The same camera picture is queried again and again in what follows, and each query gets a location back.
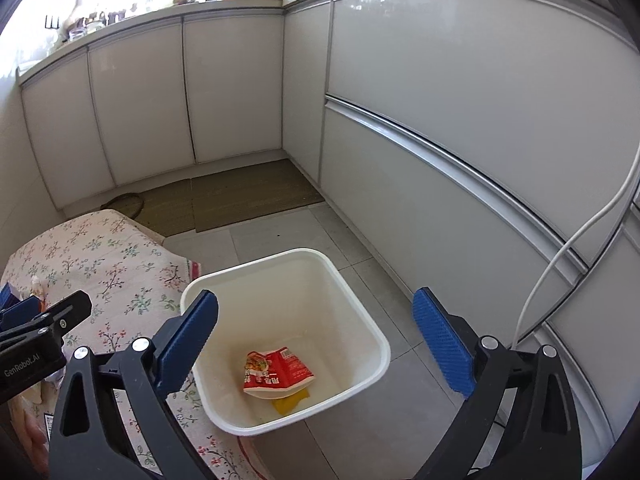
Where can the yellow scrap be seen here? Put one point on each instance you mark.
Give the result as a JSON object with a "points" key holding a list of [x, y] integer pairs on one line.
{"points": [[290, 402]]}

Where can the small brown floor mat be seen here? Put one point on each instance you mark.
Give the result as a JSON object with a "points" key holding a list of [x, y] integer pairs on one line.
{"points": [[167, 210]]}

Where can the red snack packet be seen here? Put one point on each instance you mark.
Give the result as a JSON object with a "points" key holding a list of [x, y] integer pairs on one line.
{"points": [[277, 370]]}

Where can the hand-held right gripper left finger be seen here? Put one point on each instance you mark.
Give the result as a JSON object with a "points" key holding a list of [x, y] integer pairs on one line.
{"points": [[187, 340]]}

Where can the white plastic bin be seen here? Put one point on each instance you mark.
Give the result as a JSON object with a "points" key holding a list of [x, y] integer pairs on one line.
{"points": [[320, 310]]}

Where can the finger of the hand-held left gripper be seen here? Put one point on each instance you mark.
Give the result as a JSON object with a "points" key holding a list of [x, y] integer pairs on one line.
{"points": [[9, 296], [22, 315]]}

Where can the row of small jars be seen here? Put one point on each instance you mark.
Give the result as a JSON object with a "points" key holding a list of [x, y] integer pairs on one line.
{"points": [[100, 20]]}

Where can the large brown floor mat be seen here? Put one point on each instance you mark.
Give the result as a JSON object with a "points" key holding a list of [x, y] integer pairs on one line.
{"points": [[255, 192]]}

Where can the white cabinet with doors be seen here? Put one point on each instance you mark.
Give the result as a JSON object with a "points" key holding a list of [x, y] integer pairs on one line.
{"points": [[140, 100]]}

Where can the floral tablecloth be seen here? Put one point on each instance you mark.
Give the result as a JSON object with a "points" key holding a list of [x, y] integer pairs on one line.
{"points": [[110, 270]]}

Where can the white paper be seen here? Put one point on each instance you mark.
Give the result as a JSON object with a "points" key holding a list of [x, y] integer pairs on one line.
{"points": [[38, 290]]}

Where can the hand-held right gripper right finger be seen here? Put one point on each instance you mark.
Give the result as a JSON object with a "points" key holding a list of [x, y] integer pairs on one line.
{"points": [[442, 340]]}

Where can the white cabinet with drawers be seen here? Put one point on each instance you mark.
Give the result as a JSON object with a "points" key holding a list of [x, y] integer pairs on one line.
{"points": [[450, 110]]}

